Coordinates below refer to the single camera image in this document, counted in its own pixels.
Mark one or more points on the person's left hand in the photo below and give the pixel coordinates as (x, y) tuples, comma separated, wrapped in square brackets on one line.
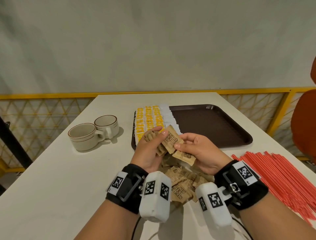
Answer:
[(144, 153)]

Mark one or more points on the person's right hand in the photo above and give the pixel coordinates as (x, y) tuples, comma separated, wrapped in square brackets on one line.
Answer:
[(207, 154)]

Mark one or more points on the person's left thumb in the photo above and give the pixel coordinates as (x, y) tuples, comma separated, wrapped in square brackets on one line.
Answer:
[(153, 131)]

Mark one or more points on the person's right thumb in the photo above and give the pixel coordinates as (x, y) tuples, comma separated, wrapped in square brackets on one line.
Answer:
[(188, 136)]

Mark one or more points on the small brown sachet bundle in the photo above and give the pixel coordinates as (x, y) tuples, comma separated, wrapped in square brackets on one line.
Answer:
[(151, 136)]

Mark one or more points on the single brown paper sachet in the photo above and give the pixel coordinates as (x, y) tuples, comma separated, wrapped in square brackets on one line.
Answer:
[(184, 157), (172, 138)]

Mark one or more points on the person's left forearm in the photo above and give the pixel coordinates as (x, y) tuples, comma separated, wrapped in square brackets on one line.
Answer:
[(106, 222)]

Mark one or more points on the person's right forearm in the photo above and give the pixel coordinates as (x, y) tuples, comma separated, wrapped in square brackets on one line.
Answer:
[(271, 220)]

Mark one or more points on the rows of yellow packets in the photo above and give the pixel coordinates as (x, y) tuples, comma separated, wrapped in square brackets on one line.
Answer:
[(147, 120)]

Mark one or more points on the row of white packets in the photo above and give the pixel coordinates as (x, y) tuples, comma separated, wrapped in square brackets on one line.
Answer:
[(167, 116)]

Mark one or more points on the dark brown plastic tray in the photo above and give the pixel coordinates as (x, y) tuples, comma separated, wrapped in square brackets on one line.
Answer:
[(212, 123)]

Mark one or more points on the pile of brown sugar packets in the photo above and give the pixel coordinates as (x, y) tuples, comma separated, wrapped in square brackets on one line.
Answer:
[(181, 181)]

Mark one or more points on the small cream cup brown rim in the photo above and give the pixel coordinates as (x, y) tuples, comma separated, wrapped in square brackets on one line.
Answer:
[(107, 126)]

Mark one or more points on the wide cream cup brown rim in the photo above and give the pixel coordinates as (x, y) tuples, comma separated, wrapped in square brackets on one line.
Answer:
[(84, 137)]

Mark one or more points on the pile of red straws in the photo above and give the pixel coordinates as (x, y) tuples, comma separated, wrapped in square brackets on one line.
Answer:
[(279, 178)]

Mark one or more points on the yellow metal mesh railing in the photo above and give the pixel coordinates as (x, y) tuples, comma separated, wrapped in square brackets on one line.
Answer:
[(37, 123)]

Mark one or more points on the orange chair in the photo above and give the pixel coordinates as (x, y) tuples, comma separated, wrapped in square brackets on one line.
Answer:
[(305, 123)]

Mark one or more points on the white left wrist camera unit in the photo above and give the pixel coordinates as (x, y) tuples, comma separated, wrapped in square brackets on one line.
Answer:
[(155, 197)]

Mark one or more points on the white wrist camera unit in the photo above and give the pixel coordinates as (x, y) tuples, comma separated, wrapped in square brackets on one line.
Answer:
[(213, 205), (155, 197)]

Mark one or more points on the white right wrist camera unit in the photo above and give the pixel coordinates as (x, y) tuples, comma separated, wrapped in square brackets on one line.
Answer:
[(213, 205)]

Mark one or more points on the black metal post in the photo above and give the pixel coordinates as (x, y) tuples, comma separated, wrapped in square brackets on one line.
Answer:
[(13, 143)]

